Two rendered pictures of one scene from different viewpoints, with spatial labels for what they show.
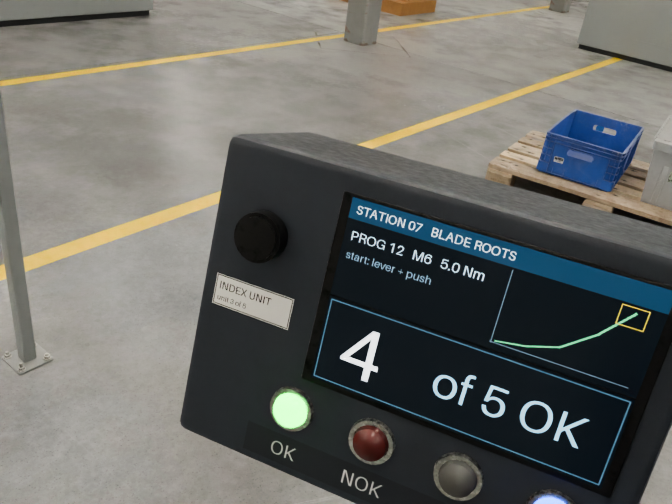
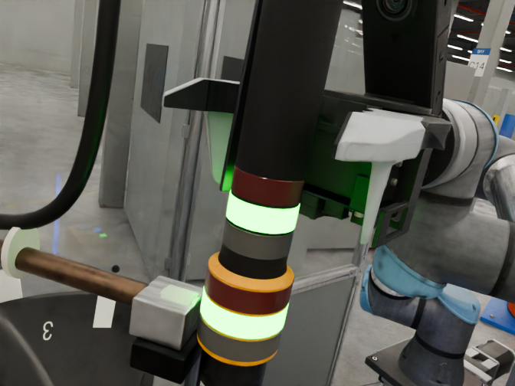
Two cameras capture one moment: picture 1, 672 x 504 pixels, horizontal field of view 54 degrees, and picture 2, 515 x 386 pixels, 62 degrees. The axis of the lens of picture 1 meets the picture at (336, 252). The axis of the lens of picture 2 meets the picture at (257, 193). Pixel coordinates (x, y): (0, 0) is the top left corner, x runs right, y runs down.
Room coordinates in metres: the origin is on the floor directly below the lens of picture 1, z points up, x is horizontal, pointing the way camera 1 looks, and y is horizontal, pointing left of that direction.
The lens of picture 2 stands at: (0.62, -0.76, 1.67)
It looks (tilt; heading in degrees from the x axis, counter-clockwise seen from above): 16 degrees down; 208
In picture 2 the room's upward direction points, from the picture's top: 11 degrees clockwise
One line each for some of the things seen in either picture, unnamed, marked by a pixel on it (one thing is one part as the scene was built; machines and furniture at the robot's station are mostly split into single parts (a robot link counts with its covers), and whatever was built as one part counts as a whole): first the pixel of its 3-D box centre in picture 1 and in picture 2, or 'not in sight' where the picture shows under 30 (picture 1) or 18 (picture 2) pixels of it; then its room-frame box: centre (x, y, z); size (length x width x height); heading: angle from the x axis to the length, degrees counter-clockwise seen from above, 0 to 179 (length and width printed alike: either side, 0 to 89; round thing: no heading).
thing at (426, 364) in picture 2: not in sight; (434, 354); (-0.43, -0.74, 1.09); 0.15 x 0.15 x 0.10
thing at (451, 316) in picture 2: not in sight; (446, 312); (-0.43, -0.75, 1.20); 0.13 x 0.12 x 0.14; 97
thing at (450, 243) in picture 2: not in sight; (434, 241); (0.16, -0.78, 1.54); 0.11 x 0.08 x 0.11; 97
